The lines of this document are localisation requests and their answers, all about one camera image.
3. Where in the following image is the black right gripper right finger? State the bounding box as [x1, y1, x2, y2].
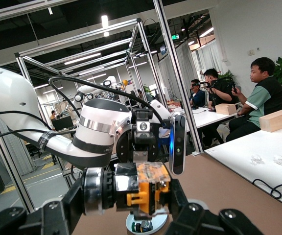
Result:
[165, 179, 264, 235]

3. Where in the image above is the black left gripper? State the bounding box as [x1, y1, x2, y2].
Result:
[116, 109, 171, 164]

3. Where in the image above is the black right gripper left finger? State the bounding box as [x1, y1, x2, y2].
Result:
[0, 176, 86, 235]

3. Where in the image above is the light wooden box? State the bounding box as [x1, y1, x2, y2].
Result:
[214, 103, 237, 116]
[258, 107, 282, 133]

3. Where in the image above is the light blue round plate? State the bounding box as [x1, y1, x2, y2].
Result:
[125, 210, 169, 233]

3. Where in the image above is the white work table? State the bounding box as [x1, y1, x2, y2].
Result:
[204, 129, 282, 212]
[180, 105, 239, 129]

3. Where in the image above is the man wearing headset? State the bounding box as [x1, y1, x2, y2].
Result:
[188, 78, 207, 110]

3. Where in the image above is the grey curtain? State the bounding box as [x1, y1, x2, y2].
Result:
[0, 117, 34, 177]

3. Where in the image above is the black computer monitor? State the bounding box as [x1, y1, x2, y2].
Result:
[52, 116, 74, 132]

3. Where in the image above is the small green plant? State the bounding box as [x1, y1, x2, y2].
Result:
[218, 70, 236, 81]

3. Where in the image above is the ceiling light tube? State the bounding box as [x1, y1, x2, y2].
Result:
[101, 15, 109, 37]

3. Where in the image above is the man in green black shirt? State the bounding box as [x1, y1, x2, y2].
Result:
[225, 57, 282, 142]

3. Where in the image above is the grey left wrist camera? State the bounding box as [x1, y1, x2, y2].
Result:
[168, 111, 187, 176]

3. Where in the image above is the black left wrist camera cable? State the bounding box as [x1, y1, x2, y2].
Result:
[48, 75, 166, 128]

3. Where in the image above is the aluminium frame post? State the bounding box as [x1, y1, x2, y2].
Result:
[0, 115, 37, 213]
[153, 0, 204, 156]

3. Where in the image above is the black cable on white table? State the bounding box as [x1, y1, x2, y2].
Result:
[252, 178, 282, 199]

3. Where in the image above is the man in black holding camera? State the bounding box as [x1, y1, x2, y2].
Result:
[202, 68, 241, 147]

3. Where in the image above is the aluminium cage frame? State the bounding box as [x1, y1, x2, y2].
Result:
[15, 18, 171, 118]

